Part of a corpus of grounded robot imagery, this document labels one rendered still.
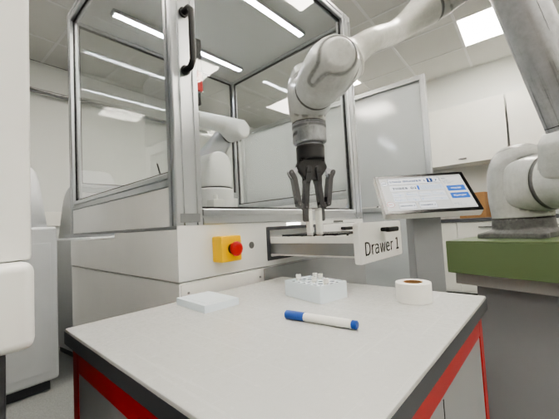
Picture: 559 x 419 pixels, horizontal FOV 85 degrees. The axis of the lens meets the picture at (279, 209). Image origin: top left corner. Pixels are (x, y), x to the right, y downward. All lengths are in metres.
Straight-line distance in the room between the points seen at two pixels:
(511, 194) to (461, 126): 3.28
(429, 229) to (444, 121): 2.59
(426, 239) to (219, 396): 1.71
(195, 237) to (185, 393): 0.53
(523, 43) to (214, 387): 0.96
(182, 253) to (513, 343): 0.96
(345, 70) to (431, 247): 1.46
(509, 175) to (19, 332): 1.12
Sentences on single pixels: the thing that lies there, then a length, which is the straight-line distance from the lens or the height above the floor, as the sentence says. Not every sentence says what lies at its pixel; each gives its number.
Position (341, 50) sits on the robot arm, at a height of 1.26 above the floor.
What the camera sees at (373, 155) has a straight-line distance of 2.80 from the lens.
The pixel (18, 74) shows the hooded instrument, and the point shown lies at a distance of 0.54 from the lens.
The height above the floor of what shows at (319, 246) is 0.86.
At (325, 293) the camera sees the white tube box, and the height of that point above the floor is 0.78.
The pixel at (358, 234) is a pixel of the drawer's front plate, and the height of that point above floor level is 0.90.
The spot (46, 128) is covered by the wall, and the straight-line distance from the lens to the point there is 4.20.
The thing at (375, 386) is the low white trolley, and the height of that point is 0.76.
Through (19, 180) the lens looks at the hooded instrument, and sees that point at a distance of 0.50.
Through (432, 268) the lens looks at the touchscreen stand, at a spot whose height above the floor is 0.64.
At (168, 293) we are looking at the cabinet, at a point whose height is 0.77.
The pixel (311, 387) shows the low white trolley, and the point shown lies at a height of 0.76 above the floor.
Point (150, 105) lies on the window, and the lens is 1.05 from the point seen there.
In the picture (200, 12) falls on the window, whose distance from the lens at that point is 1.11.
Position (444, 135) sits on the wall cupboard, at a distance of 4.36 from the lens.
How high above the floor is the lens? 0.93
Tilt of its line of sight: 3 degrees up
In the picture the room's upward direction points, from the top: 3 degrees counter-clockwise
